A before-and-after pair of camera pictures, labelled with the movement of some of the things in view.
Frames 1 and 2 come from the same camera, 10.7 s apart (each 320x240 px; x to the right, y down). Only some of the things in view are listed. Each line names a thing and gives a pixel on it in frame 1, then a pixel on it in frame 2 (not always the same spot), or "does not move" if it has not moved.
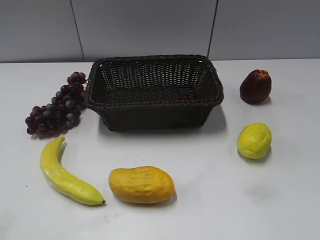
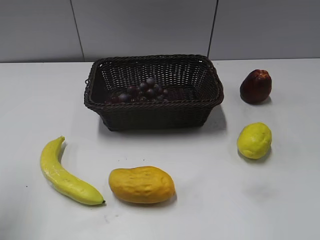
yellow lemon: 254,140 does not move
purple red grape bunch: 63,113 -> 147,91
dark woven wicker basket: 153,92 does not move
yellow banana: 65,182 does not move
